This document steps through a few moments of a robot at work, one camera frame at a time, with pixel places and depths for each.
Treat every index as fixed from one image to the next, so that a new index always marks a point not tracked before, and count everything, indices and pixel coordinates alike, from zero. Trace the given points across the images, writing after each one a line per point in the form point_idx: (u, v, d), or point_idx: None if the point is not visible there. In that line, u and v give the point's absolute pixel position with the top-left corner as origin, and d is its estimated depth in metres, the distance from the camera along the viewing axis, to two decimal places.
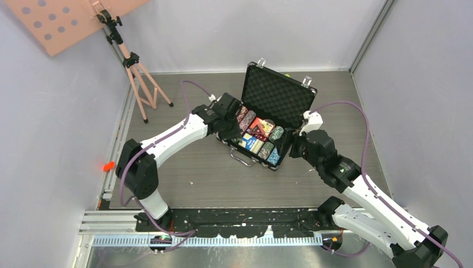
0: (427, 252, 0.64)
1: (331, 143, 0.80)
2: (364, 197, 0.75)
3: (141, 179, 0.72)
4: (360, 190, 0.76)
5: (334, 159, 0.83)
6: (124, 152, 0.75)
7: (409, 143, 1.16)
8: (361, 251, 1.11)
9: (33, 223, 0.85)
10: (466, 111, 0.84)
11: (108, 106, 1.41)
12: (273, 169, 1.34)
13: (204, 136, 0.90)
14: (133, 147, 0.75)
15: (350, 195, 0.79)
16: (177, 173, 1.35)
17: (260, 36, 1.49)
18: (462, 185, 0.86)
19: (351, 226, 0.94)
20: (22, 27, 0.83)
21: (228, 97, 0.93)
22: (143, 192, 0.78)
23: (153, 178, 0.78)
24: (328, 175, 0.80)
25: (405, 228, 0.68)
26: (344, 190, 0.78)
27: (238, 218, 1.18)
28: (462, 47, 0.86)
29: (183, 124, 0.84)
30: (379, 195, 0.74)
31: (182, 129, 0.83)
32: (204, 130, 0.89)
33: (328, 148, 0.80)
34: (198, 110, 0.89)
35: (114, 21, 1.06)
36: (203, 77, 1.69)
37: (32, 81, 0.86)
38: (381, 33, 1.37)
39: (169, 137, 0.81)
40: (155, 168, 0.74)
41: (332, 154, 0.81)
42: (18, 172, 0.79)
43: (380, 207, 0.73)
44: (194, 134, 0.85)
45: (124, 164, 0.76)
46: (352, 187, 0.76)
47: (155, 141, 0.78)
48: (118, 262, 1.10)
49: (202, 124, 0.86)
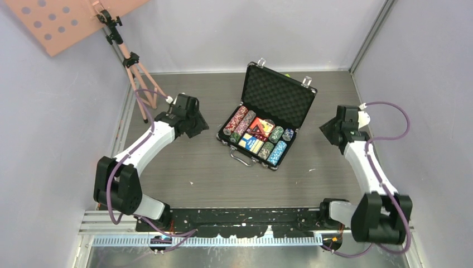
0: (380, 205, 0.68)
1: (353, 109, 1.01)
2: (356, 153, 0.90)
3: (125, 192, 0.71)
4: (356, 147, 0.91)
5: (351, 128, 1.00)
6: (99, 171, 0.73)
7: (409, 143, 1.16)
8: (362, 253, 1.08)
9: (32, 223, 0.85)
10: (466, 111, 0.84)
11: (107, 106, 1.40)
12: (273, 169, 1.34)
13: (172, 139, 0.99)
14: (109, 164, 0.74)
15: (347, 153, 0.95)
16: (177, 173, 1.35)
17: (260, 36, 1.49)
18: (461, 185, 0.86)
19: (338, 214, 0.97)
20: (22, 27, 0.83)
21: (184, 98, 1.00)
22: (131, 208, 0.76)
23: (138, 190, 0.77)
24: (340, 133, 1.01)
25: (373, 181, 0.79)
26: (346, 151, 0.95)
27: (238, 218, 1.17)
28: (463, 47, 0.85)
29: (151, 131, 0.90)
30: (369, 153, 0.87)
31: (151, 136, 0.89)
32: (172, 133, 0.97)
33: (348, 113, 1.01)
34: (160, 117, 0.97)
35: (114, 21, 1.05)
36: (204, 77, 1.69)
37: (32, 80, 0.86)
38: (382, 33, 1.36)
39: (140, 147, 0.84)
40: (136, 178, 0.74)
41: (351, 121, 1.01)
42: (18, 171, 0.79)
43: (363, 162, 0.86)
44: (163, 138, 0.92)
45: (102, 185, 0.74)
46: (351, 143, 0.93)
47: (129, 152, 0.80)
48: (118, 262, 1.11)
49: (169, 127, 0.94)
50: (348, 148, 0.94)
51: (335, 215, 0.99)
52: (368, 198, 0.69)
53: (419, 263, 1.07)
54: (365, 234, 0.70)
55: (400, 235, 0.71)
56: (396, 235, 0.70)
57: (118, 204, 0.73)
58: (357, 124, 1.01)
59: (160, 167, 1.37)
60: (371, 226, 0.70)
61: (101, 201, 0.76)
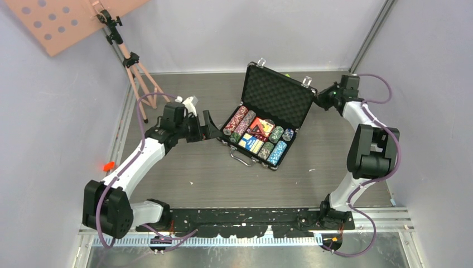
0: (370, 133, 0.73)
1: (355, 79, 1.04)
2: (351, 106, 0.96)
3: (114, 217, 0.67)
4: (352, 102, 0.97)
5: (350, 95, 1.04)
6: (87, 196, 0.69)
7: (409, 143, 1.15)
8: (363, 252, 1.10)
9: (32, 223, 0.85)
10: (466, 111, 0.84)
11: (107, 106, 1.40)
12: (273, 169, 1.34)
13: (163, 155, 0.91)
14: (96, 188, 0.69)
15: (345, 111, 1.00)
16: (176, 174, 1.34)
17: (259, 36, 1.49)
18: (462, 185, 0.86)
19: (338, 195, 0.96)
20: (22, 27, 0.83)
21: (170, 110, 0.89)
22: (121, 230, 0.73)
23: (129, 211, 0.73)
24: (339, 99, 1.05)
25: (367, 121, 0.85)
26: (343, 110, 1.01)
27: (238, 218, 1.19)
28: (463, 47, 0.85)
29: (139, 149, 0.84)
30: (363, 104, 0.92)
31: (140, 154, 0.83)
32: (163, 149, 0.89)
33: (351, 82, 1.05)
34: (148, 133, 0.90)
35: (114, 21, 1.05)
36: (203, 77, 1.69)
37: (32, 81, 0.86)
38: (382, 33, 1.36)
39: (129, 166, 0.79)
40: (126, 200, 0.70)
41: (352, 89, 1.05)
42: (17, 171, 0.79)
43: (358, 111, 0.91)
44: (153, 156, 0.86)
45: (90, 209, 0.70)
46: (348, 102, 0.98)
47: (117, 174, 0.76)
48: (118, 263, 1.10)
49: (158, 143, 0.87)
50: (345, 106, 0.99)
51: (336, 199, 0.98)
52: (361, 127, 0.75)
53: (419, 263, 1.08)
54: (358, 161, 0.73)
55: (391, 164, 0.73)
56: (386, 164, 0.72)
57: (108, 228, 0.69)
58: (357, 92, 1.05)
59: (159, 167, 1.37)
60: (363, 153, 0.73)
61: (91, 225, 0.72)
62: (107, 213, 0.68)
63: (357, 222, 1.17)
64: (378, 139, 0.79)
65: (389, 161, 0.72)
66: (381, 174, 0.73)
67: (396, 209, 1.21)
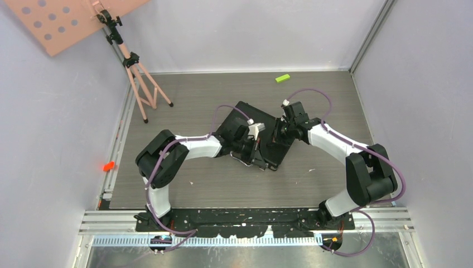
0: (362, 161, 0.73)
1: (299, 105, 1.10)
2: (319, 135, 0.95)
3: (170, 164, 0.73)
4: (318, 132, 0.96)
5: (302, 120, 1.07)
6: (159, 138, 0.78)
7: (409, 143, 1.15)
8: (361, 251, 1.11)
9: (32, 223, 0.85)
10: (467, 111, 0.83)
11: (107, 106, 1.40)
12: (273, 169, 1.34)
13: (213, 156, 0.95)
14: (168, 136, 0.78)
15: (312, 139, 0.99)
16: (177, 173, 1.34)
17: (259, 36, 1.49)
18: (462, 185, 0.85)
19: (338, 205, 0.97)
20: (22, 27, 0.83)
21: (236, 124, 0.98)
22: (161, 183, 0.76)
23: (177, 171, 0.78)
24: (299, 128, 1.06)
25: (347, 147, 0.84)
26: (310, 138, 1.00)
27: (238, 218, 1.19)
28: (463, 47, 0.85)
29: (207, 135, 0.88)
30: (328, 130, 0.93)
31: (205, 140, 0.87)
32: (216, 151, 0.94)
33: (297, 108, 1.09)
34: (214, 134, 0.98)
35: (114, 21, 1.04)
36: (203, 77, 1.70)
37: (32, 80, 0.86)
38: (382, 33, 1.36)
39: (197, 142, 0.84)
40: (184, 159, 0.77)
41: (300, 115, 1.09)
42: (17, 170, 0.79)
43: (330, 138, 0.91)
44: (211, 148, 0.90)
45: (153, 148, 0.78)
46: (310, 129, 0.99)
47: (187, 138, 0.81)
48: (118, 263, 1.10)
49: (218, 145, 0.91)
50: (310, 135, 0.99)
51: (336, 207, 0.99)
52: (351, 160, 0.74)
53: (419, 263, 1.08)
54: (365, 192, 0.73)
55: (392, 180, 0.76)
56: (389, 182, 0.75)
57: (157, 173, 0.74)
58: (307, 115, 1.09)
59: None
60: (367, 184, 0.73)
61: (141, 164, 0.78)
62: (165, 159, 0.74)
63: (357, 222, 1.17)
64: (367, 159, 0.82)
65: (390, 178, 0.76)
66: (389, 192, 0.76)
67: (396, 209, 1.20)
